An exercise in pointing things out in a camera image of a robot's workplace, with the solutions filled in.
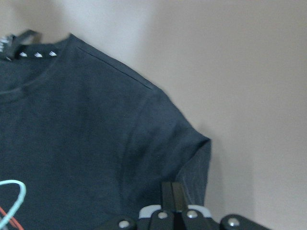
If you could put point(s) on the black graphic t-shirt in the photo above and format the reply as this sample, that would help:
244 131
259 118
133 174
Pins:
90 138

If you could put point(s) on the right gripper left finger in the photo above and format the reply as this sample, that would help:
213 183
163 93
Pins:
159 217

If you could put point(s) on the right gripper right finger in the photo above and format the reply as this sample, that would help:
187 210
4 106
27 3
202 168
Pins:
189 217

